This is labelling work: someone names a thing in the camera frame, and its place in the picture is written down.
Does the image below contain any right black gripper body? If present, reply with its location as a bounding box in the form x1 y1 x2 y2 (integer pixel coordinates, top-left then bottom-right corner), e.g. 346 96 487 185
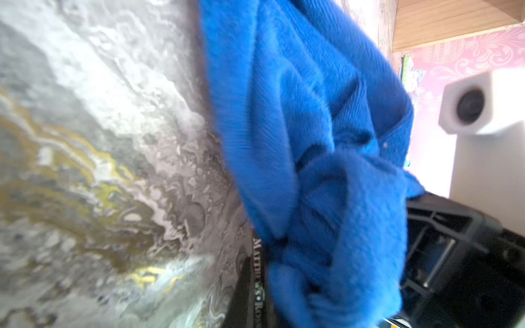
399 194 524 327

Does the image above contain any blue cloth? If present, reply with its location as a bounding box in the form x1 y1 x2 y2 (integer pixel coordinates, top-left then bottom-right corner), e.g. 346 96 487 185
200 1 424 327

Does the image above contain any Hamlet purple red book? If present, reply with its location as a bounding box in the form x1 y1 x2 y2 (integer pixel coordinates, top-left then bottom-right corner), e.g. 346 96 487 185
221 231 290 328

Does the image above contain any colourful sunflower magazine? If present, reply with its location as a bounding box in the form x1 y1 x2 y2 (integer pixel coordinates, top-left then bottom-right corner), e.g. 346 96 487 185
399 54 426 94

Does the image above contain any wooden two-tier shelf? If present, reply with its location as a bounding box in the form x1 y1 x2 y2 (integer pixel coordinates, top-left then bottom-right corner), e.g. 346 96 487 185
392 0 524 52

